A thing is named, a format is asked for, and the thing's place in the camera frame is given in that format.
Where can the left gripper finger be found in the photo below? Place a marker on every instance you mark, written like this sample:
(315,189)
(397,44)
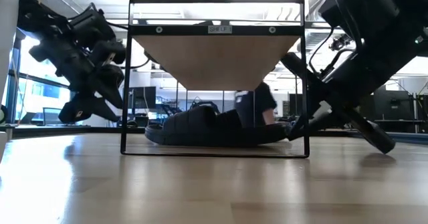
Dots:
(78,108)
(110,80)

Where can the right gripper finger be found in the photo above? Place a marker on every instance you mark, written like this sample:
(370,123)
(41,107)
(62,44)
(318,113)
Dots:
(317,87)
(378,135)

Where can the black frame wooden shelf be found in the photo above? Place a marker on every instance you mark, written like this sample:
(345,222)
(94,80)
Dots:
(217,63)

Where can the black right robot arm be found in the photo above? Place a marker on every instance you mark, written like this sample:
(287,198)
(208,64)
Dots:
(368,10)

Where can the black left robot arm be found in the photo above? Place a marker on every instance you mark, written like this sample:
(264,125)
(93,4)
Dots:
(92,26)

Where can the white shelf label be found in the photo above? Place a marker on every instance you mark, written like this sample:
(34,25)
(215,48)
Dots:
(219,29)

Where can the dark laptop screen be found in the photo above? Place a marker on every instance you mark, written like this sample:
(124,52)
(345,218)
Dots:
(51,116)

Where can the black computer monitor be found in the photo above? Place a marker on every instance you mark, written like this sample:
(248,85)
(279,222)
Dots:
(143,97)
(391,105)

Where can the blue mat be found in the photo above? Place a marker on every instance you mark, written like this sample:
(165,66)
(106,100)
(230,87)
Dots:
(411,137)

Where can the black ceiling spotlight cluster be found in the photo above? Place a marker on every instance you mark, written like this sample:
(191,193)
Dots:
(339,42)

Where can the person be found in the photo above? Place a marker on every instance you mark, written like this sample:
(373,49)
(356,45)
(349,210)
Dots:
(264,100)

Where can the black table edge rail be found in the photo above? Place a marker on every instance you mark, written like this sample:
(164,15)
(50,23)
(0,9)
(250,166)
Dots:
(83,130)

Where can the silver ventilation duct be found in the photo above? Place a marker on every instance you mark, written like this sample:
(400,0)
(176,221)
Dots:
(316,40)

